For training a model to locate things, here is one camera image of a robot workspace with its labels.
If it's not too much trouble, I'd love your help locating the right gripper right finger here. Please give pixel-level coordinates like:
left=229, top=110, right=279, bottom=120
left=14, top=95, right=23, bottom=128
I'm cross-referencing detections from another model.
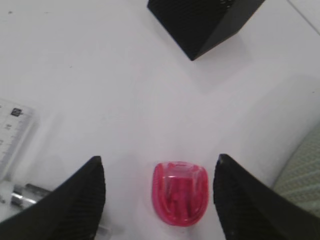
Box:
left=212, top=153, right=320, bottom=240

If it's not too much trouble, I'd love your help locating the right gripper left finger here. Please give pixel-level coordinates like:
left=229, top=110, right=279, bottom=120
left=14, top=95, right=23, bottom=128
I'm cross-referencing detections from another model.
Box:
left=0, top=156, right=106, bottom=240

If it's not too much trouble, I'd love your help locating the grey grip pen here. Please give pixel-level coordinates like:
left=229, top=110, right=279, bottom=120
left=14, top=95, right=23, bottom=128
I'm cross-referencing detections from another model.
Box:
left=0, top=184, right=112, bottom=240

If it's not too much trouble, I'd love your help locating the pink pencil sharpener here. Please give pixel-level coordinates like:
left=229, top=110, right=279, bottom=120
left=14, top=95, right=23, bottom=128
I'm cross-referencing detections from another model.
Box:
left=151, top=161, right=209, bottom=227

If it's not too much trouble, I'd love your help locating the clear plastic ruler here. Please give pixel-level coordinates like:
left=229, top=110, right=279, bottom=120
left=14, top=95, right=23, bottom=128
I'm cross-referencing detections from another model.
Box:
left=0, top=98, right=35, bottom=181

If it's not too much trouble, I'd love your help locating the green plastic basket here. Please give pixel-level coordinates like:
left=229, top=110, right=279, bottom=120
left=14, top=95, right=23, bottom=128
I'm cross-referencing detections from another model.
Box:
left=273, top=125, right=320, bottom=217

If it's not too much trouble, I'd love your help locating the black mesh pen holder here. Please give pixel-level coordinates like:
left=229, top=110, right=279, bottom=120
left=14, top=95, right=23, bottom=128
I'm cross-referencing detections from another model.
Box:
left=147, top=0, right=264, bottom=61

